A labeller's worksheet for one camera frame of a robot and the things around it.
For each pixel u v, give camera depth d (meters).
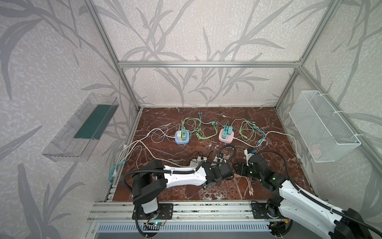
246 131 1.06
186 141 0.99
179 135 0.94
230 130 0.98
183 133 0.95
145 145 0.97
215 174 0.61
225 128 0.98
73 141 0.63
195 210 0.75
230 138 0.99
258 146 0.99
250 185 0.82
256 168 0.65
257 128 1.08
